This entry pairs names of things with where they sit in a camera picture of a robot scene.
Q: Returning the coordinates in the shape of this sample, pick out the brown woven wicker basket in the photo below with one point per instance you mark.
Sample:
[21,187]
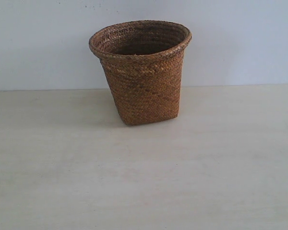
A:
[142,62]

